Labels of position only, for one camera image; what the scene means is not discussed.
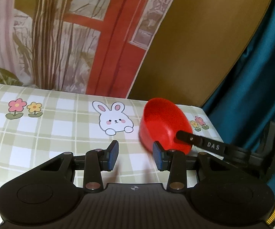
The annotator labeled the red bowl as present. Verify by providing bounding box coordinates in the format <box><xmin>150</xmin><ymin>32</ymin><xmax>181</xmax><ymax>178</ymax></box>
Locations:
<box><xmin>138</xmin><ymin>98</ymin><xmax>193</xmax><ymax>155</ymax></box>

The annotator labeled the wooden headboard panel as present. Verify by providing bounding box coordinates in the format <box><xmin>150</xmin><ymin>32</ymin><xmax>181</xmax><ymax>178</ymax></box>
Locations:
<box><xmin>129</xmin><ymin>0</ymin><xmax>271</xmax><ymax>106</ymax></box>

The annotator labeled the checked bunny tablecloth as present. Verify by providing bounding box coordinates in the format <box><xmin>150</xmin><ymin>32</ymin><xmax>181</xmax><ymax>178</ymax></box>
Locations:
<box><xmin>0</xmin><ymin>82</ymin><xmax>225</xmax><ymax>222</ymax></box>

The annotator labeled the teal curtain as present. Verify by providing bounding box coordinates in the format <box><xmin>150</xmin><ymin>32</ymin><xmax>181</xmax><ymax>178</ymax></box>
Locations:
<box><xmin>202</xmin><ymin>0</ymin><xmax>275</xmax><ymax>205</ymax></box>

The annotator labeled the printed room backdrop cloth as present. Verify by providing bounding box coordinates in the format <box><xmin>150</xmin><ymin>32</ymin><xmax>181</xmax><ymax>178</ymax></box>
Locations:
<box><xmin>0</xmin><ymin>0</ymin><xmax>173</xmax><ymax>98</ymax></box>

